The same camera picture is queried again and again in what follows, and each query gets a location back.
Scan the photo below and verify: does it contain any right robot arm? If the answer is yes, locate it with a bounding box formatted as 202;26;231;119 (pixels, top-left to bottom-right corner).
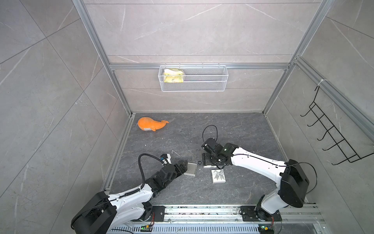
202;138;310;221

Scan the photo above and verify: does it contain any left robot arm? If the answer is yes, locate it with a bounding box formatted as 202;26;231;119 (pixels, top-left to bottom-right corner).
71;153;188;234

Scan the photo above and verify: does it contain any orange plush whale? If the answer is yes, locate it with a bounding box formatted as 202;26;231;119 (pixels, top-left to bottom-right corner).
137;117;169;131

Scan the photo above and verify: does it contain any yellow sponge in basket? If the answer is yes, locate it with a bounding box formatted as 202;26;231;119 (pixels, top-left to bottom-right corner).
162;68;185;83

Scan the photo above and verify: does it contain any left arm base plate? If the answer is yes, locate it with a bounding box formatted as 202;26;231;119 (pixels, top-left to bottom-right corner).
144;205;166;222

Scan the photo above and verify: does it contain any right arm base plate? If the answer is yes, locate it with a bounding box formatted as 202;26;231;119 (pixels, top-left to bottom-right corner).
239;205;282;222

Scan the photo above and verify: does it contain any white wire wall basket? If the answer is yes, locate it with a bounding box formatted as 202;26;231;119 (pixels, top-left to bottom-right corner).
158;65;228;92

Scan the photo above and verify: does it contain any black wall hook rack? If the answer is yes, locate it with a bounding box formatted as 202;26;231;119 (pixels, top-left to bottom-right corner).
300;86;374;166

